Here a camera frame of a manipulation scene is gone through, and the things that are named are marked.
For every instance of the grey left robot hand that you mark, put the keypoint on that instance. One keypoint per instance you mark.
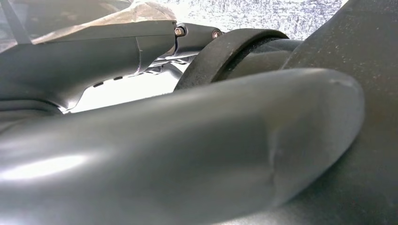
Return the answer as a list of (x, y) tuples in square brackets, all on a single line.
[(155, 155)]

